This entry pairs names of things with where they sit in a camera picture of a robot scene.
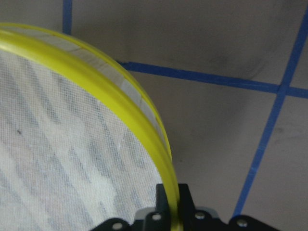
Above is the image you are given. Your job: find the yellow steamer basket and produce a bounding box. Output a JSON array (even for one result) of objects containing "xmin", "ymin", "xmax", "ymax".
[{"xmin": 0, "ymin": 23, "xmax": 181, "ymax": 231}]

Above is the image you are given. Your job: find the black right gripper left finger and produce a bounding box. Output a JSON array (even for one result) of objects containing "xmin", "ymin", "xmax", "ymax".
[{"xmin": 143, "ymin": 184, "xmax": 171, "ymax": 231}]

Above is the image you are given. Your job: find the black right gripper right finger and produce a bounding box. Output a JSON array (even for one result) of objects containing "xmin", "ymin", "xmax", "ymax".
[{"xmin": 178, "ymin": 183, "xmax": 195, "ymax": 231}]

